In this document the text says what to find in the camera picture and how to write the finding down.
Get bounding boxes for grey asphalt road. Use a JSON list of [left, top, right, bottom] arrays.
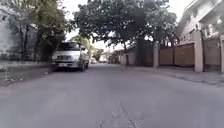
[[0, 63, 224, 128]]

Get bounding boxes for large spreading tree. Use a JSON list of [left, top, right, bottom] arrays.
[[72, 0, 179, 66]]

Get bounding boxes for white van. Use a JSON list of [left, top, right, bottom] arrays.
[[50, 41, 91, 72]]

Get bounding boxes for roadside trees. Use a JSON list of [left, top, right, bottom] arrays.
[[0, 0, 73, 63]]

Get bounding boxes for concrete pavement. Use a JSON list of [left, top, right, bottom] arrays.
[[126, 64, 224, 88]]

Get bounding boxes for dirt verge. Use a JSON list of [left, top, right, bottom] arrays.
[[0, 62, 58, 88]]

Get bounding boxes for pale multi-storey building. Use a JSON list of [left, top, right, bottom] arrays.
[[176, 0, 224, 46]]

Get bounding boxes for brown wall with pillars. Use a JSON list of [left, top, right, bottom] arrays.
[[119, 29, 224, 74]]

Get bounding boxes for grey wall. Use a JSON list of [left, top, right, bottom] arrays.
[[0, 6, 41, 63]]

